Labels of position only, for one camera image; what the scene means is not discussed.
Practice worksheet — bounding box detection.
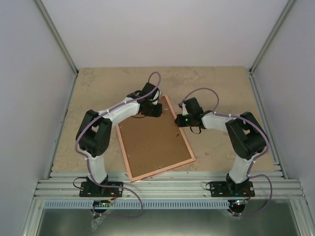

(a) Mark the red wooden picture frame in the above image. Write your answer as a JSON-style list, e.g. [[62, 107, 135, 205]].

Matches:
[[115, 93, 197, 183]]

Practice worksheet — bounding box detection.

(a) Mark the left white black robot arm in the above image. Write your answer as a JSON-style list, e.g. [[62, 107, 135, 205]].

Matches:
[[75, 82, 162, 196]]

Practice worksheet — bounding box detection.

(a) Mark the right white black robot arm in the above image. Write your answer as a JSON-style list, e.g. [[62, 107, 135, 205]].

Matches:
[[175, 97, 270, 196]]

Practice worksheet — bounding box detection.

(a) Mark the clear plastic bag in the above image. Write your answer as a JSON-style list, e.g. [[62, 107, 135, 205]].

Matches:
[[91, 215, 103, 232]]

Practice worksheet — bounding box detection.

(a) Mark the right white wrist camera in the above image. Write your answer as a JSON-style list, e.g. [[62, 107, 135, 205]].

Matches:
[[179, 102, 188, 116]]

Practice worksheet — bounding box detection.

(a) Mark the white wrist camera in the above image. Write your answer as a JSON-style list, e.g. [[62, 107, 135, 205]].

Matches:
[[179, 102, 188, 116], [150, 89, 161, 105]]

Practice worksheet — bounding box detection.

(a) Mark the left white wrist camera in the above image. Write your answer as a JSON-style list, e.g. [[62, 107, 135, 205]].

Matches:
[[150, 89, 161, 105]]

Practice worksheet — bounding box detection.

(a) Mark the brown frame backing board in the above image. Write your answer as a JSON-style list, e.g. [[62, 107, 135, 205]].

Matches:
[[118, 96, 193, 179]]

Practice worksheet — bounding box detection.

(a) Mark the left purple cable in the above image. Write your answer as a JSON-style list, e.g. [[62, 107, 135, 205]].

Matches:
[[74, 71, 162, 220]]

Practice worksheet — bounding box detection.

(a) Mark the purple cable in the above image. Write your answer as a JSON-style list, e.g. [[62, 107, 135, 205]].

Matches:
[[74, 71, 162, 220], [182, 88, 273, 217]]

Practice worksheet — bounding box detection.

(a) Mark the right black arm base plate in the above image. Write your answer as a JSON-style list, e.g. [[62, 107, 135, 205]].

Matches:
[[205, 181, 255, 198]]

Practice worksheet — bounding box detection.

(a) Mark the aluminium rail platform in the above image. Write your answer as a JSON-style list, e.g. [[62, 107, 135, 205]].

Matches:
[[22, 165, 315, 236]]

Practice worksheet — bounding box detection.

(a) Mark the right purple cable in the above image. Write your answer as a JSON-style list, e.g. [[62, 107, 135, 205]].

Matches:
[[182, 88, 273, 217]]

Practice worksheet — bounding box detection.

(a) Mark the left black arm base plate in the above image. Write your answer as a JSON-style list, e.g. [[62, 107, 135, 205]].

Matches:
[[72, 177, 124, 198]]

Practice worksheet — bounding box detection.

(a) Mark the light blue cable duct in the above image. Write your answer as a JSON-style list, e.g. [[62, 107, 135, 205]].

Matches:
[[44, 200, 229, 209]]

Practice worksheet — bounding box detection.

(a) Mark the left aluminium corner post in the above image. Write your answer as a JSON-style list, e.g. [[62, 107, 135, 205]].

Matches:
[[33, 0, 79, 76]]

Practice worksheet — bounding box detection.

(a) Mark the aluminium corner post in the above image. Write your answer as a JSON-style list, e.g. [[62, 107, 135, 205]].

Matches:
[[248, 0, 297, 76], [33, 0, 79, 76]]

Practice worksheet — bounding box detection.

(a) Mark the right aluminium corner post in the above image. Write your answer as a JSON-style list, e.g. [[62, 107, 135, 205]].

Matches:
[[248, 0, 297, 76]]

